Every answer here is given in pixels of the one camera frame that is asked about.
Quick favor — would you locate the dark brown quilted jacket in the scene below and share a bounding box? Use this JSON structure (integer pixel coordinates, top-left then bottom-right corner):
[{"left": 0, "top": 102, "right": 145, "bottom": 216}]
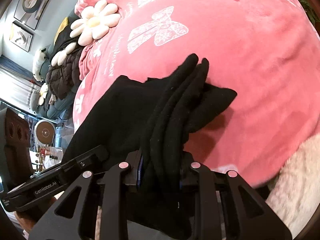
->
[{"left": 46, "top": 47, "right": 83, "bottom": 100}]

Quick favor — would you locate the person left hand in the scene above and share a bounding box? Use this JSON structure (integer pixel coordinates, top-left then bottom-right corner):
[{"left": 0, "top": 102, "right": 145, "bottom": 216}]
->
[{"left": 14, "top": 197, "right": 57, "bottom": 233}]

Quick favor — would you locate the black shirt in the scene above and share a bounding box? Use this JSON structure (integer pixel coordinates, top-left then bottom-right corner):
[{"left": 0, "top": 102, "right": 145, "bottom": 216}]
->
[{"left": 62, "top": 54, "right": 237, "bottom": 239}]

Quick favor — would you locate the round white fan heater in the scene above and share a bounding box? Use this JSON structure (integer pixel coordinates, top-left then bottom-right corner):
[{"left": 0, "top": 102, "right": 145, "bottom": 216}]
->
[{"left": 34, "top": 120, "right": 56, "bottom": 147}]

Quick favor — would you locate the white daisy flower pillow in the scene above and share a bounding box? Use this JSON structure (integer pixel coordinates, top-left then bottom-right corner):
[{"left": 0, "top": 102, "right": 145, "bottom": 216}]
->
[{"left": 70, "top": 0, "right": 121, "bottom": 47}]

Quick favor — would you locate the framed wall picture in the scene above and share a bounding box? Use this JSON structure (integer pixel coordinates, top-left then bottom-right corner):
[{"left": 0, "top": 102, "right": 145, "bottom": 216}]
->
[{"left": 14, "top": 0, "right": 49, "bottom": 30}]

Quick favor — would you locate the white plush toy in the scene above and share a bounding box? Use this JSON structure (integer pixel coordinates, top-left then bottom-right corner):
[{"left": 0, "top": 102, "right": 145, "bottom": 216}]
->
[{"left": 32, "top": 48, "right": 47, "bottom": 81}]

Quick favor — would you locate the pink fleece blanket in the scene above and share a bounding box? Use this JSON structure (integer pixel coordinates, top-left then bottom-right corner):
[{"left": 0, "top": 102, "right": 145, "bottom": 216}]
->
[{"left": 73, "top": 0, "right": 319, "bottom": 186}]

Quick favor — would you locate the cream fluffy rug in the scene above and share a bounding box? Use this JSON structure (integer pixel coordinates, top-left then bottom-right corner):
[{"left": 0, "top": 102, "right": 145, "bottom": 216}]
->
[{"left": 266, "top": 134, "right": 319, "bottom": 238}]

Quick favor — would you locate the yellow pillow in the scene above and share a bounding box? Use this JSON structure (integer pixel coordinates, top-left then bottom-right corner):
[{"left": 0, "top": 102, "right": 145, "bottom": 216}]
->
[{"left": 54, "top": 17, "right": 69, "bottom": 44}]

